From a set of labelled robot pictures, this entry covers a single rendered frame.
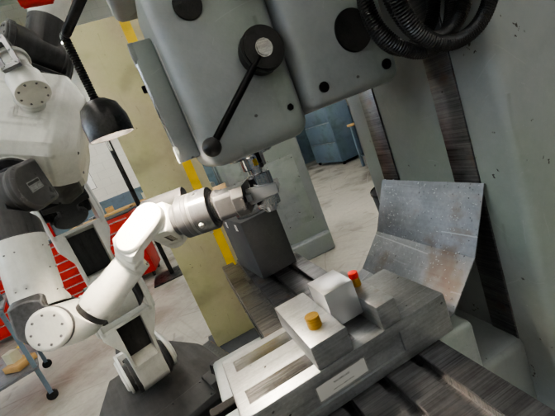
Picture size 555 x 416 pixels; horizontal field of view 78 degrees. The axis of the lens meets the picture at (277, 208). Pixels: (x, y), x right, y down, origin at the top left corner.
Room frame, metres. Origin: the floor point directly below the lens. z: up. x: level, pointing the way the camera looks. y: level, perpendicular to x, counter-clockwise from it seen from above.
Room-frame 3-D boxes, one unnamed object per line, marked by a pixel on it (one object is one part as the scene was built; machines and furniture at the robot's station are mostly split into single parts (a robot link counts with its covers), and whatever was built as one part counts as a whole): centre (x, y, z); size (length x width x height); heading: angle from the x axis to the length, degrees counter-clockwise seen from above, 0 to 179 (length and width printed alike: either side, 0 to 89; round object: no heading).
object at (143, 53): (0.64, 0.12, 1.45); 0.04 x 0.04 x 0.21; 15
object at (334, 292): (0.50, -0.03, 1.05); 0.06 x 0.05 x 0.06; 16
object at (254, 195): (0.64, 0.02, 1.23); 0.06 x 0.02 x 0.03; 82
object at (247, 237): (1.07, 0.10, 1.04); 0.22 x 0.12 x 0.20; 22
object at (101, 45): (2.33, 0.58, 1.15); 0.52 x 0.40 x 2.30; 105
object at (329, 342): (0.49, 0.02, 1.03); 0.15 x 0.06 x 0.04; 16
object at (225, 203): (0.68, 0.10, 1.23); 0.13 x 0.12 x 0.10; 172
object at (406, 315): (0.50, 0.00, 0.99); 0.35 x 0.15 x 0.11; 106
